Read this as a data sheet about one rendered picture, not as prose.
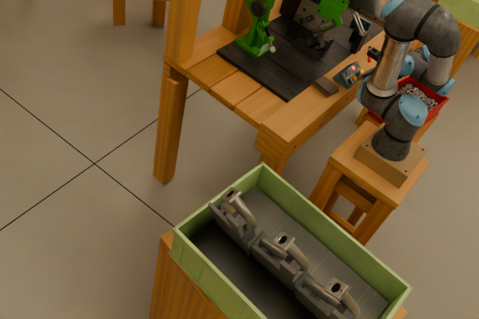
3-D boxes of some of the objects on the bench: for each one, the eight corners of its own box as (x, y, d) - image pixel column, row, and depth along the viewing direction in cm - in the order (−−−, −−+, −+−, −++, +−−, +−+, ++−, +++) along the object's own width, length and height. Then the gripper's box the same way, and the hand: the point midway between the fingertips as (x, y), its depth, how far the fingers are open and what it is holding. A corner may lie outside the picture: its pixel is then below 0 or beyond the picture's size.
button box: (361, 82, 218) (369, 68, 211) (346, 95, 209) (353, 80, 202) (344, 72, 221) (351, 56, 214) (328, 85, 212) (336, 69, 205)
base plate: (397, 21, 262) (398, 18, 260) (288, 104, 195) (289, 100, 193) (336, -13, 275) (338, -17, 274) (215, 53, 208) (216, 49, 207)
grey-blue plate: (361, 45, 233) (372, 23, 223) (359, 47, 232) (370, 23, 222) (346, 36, 236) (356, 13, 226) (343, 38, 235) (353, 14, 225)
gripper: (400, 80, 189) (359, 95, 205) (409, 71, 194) (368, 87, 211) (390, 61, 187) (350, 78, 204) (400, 53, 193) (360, 70, 210)
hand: (358, 76), depth 206 cm, fingers closed
